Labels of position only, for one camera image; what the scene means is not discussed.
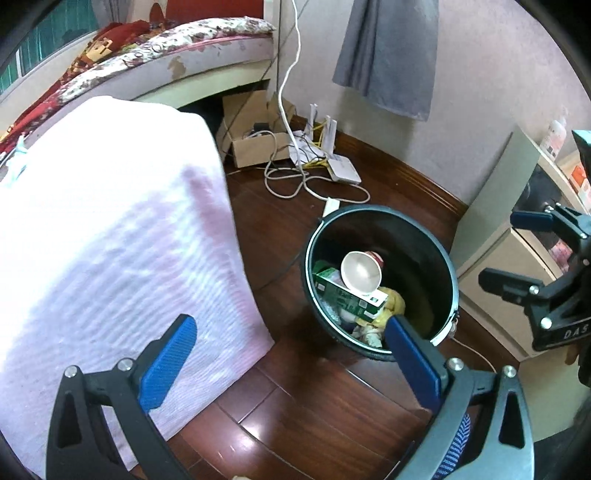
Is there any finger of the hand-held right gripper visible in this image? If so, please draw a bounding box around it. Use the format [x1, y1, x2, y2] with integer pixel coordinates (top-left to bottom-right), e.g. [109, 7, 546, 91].
[478, 268, 555, 306]
[510, 203, 591, 247]

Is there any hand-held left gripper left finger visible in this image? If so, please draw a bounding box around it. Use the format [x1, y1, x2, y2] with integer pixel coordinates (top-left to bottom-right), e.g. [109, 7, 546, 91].
[45, 314, 199, 480]

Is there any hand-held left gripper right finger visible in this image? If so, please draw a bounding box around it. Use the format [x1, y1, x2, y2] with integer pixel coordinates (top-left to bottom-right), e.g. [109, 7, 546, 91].
[384, 315, 536, 480]

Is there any yellow wrapper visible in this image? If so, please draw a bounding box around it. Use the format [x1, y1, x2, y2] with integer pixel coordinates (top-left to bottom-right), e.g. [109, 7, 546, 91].
[369, 286, 407, 329]

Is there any black trash bin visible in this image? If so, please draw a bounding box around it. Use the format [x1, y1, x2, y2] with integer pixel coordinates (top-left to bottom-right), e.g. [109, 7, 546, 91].
[300, 205, 460, 361]

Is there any green drink carton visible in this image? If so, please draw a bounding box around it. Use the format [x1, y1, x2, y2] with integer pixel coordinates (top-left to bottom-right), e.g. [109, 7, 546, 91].
[314, 267, 389, 324]

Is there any white paper cup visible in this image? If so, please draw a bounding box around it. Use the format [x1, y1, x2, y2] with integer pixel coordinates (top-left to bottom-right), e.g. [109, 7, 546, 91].
[341, 250, 385, 300]

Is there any beige cabinet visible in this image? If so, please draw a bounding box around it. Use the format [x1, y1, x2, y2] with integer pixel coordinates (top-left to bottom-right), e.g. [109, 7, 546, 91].
[450, 124, 591, 361]

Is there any white crumpled tissue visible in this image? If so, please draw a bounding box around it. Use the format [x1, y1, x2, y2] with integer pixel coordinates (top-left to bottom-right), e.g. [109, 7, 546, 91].
[350, 320, 385, 348]

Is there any orange box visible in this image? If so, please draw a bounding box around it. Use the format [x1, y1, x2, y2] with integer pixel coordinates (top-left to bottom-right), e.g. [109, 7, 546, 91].
[569, 161, 591, 195]

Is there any pink white bottle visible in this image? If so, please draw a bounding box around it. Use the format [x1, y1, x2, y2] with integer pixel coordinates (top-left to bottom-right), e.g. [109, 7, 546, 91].
[540, 117, 570, 160]

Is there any blue striped clothing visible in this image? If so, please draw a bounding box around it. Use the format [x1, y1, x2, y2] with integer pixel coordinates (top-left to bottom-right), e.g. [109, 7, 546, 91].
[433, 413, 472, 480]

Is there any flat white router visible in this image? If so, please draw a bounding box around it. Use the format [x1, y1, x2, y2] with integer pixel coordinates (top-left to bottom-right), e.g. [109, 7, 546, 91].
[327, 154, 362, 186]

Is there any grey hanging towel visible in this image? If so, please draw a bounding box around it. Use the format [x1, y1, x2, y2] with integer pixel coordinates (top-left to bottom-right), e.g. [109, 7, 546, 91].
[332, 0, 439, 121]

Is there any white router with antennas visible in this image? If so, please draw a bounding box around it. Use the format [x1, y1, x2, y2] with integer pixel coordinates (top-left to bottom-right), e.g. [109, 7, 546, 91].
[290, 104, 338, 165]

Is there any cardboard box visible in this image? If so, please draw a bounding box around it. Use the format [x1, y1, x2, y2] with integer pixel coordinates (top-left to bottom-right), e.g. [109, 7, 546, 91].
[217, 90, 301, 169]

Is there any light blue face mask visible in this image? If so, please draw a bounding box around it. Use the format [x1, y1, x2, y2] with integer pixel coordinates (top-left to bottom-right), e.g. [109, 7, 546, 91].
[0, 137, 31, 186]

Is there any floral bed mattress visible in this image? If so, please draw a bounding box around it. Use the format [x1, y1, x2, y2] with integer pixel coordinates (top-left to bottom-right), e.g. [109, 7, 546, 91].
[0, 17, 277, 153]

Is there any red yellow printed blanket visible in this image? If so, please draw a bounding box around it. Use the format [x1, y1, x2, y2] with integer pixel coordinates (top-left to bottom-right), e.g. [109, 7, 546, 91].
[0, 21, 160, 153]

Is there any green curtain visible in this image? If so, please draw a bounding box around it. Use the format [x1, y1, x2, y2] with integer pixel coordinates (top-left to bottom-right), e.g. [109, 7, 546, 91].
[0, 9, 100, 93]

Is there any red white headboard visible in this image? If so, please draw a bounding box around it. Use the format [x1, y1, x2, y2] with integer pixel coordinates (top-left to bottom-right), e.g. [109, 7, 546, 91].
[151, 0, 267, 27]

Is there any white power cable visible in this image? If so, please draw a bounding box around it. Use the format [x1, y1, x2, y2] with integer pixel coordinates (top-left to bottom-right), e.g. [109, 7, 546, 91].
[263, 0, 370, 204]

